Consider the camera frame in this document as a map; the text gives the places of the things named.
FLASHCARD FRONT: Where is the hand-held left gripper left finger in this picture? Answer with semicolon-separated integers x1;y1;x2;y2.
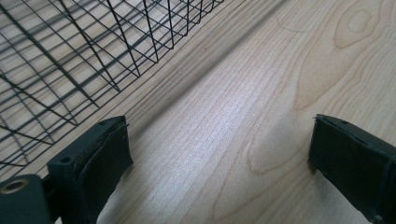
46;115;134;224

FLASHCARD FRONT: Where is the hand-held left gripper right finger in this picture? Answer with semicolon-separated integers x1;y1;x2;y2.
307;113;396;224

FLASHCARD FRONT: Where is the black wire basket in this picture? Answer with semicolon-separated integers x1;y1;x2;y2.
0;0;226;179

